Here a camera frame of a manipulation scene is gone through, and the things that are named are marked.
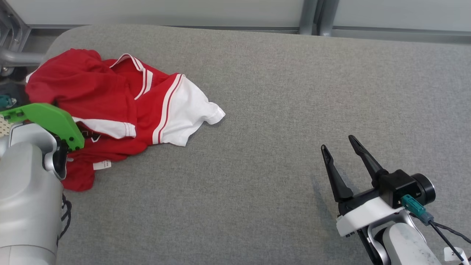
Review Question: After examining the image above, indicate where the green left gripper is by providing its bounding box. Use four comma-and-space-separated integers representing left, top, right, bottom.
0, 103, 85, 152

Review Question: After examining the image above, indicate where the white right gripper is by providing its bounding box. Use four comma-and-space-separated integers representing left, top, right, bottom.
321, 135, 405, 238

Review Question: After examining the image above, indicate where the red white basketball jersey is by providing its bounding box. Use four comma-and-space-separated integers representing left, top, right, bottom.
25, 48, 226, 192

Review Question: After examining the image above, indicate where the cream perforated basket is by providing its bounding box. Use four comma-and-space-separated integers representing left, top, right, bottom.
0, 113, 16, 139

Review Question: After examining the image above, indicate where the teal plug black right cable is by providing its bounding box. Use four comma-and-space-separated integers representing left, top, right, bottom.
401, 194, 471, 262

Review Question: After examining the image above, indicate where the grey metal frame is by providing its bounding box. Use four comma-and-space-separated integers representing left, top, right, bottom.
0, 0, 45, 77

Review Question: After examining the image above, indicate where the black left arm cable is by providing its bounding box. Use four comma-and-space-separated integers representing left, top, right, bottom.
56, 193, 72, 247

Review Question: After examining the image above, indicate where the white cable label tag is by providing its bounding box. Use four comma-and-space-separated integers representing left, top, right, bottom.
443, 247, 470, 263

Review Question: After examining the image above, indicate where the grey metal partition post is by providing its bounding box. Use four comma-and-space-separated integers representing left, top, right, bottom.
299, 0, 334, 36

